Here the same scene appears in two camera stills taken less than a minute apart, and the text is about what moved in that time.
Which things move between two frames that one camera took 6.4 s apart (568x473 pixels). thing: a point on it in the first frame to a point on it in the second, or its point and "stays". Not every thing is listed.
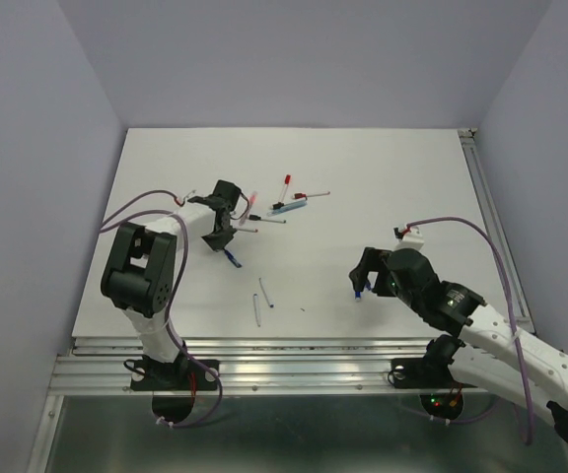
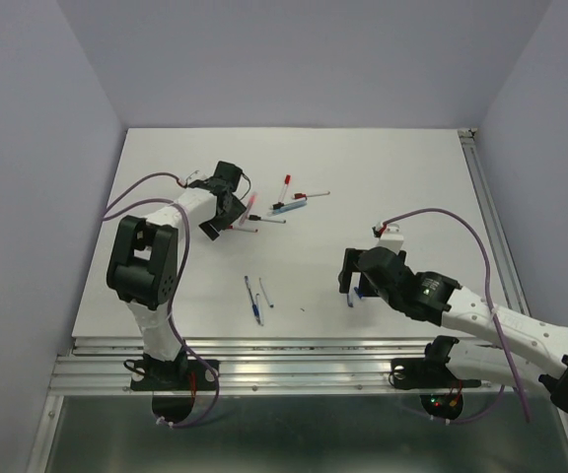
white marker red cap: (286, 183) stays
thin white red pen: (302, 195) stays
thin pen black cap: (258, 218) stays
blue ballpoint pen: (233, 259) to (254, 305)
